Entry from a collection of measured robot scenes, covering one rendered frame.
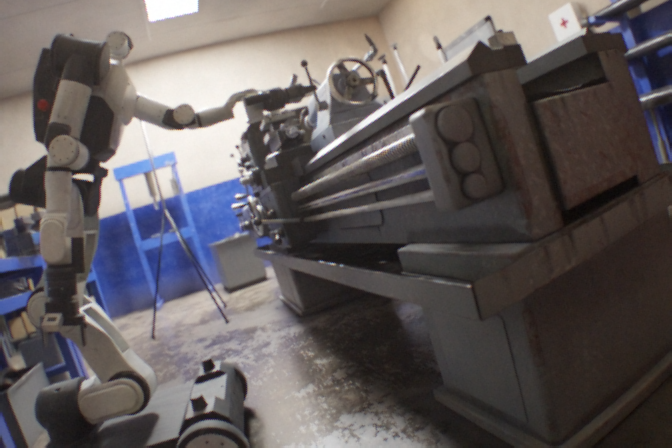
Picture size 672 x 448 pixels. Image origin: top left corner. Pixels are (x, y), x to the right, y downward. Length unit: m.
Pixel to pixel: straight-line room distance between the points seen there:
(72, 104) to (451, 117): 0.94
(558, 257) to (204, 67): 6.17
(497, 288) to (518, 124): 0.30
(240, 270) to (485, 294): 4.23
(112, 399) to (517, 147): 1.27
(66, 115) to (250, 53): 5.66
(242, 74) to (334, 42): 1.60
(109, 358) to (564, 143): 1.34
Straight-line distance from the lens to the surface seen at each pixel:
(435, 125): 0.75
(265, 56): 6.78
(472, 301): 0.71
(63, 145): 1.21
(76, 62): 1.28
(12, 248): 2.78
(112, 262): 6.28
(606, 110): 1.01
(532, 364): 0.90
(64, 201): 1.24
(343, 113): 1.82
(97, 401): 1.45
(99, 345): 1.45
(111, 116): 1.39
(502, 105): 0.81
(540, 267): 0.79
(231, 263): 4.80
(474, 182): 0.76
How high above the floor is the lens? 0.66
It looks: 1 degrees up
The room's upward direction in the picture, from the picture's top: 18 degrees counter-clockwise
